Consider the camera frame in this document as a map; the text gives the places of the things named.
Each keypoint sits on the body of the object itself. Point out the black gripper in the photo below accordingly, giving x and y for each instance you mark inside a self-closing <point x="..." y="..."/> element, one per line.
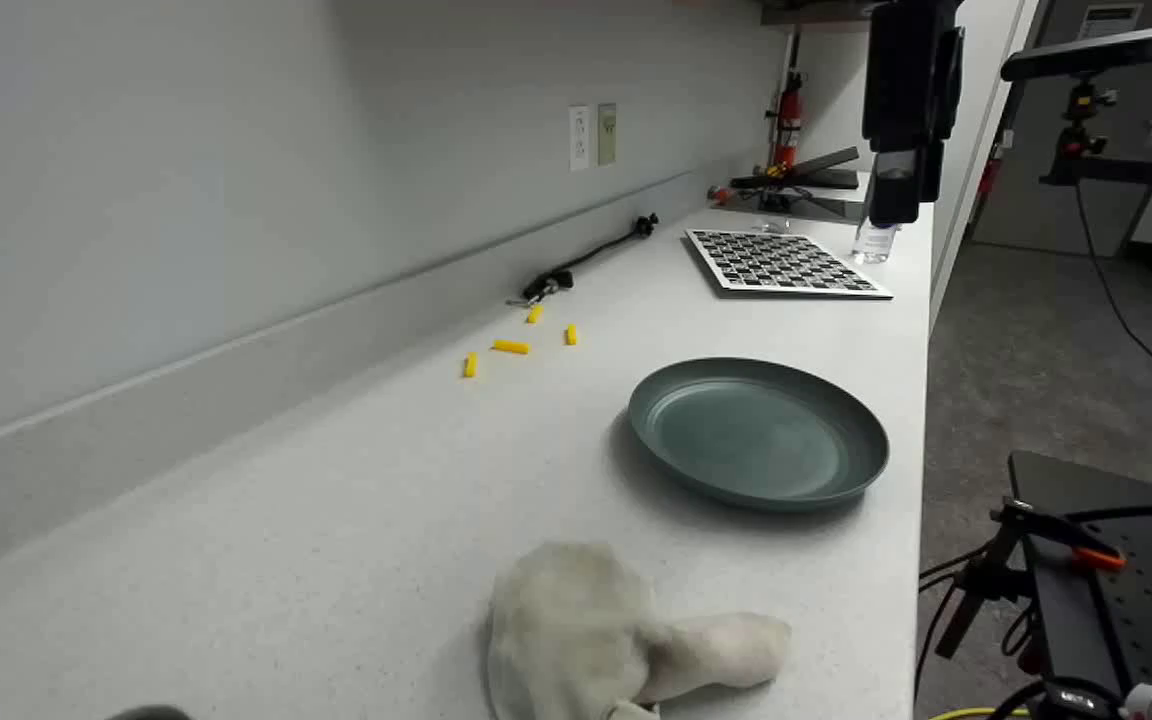
<point x="909" y="64"/>

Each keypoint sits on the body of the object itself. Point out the white cloth rag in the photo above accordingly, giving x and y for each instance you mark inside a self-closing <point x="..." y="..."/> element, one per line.
<point x="579" y="627"/>

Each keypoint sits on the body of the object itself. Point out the red fire extinguisher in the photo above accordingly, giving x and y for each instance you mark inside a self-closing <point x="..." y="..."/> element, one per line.
<point x="997" y="173"/>

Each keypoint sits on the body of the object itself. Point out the black metal tool pile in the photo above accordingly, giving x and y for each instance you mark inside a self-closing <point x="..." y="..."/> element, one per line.
<point x="797" y="187"/>

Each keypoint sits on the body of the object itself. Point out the keyboard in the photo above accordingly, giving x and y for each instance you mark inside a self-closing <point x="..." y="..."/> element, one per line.
<point x="778" y="262"/>

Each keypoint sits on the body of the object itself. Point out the dark green round plate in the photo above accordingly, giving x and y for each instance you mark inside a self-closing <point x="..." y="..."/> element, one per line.
<point x="751" y="440"/>

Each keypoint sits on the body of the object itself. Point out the yellow plastic piece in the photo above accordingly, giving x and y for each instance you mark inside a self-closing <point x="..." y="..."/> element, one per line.
<point x="468" y="366"/>
<point x="509" y="347"/>
<point x="532" y="315"/>
<point x="569" y="334"/>

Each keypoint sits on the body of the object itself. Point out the black optical breadboard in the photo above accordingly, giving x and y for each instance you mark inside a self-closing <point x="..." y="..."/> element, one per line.
<point x="1138" y="601"/>

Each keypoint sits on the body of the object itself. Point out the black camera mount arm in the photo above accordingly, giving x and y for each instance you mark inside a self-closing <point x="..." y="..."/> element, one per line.
<point x="1109" y="169"/>

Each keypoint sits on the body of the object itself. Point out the beige wall outlet plate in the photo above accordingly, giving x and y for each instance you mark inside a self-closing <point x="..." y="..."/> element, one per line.
<point x="607" y="132"/>

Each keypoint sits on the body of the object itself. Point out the white wall outlet plate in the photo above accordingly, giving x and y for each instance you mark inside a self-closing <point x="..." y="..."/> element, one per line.
<point x="579" y="138"/>

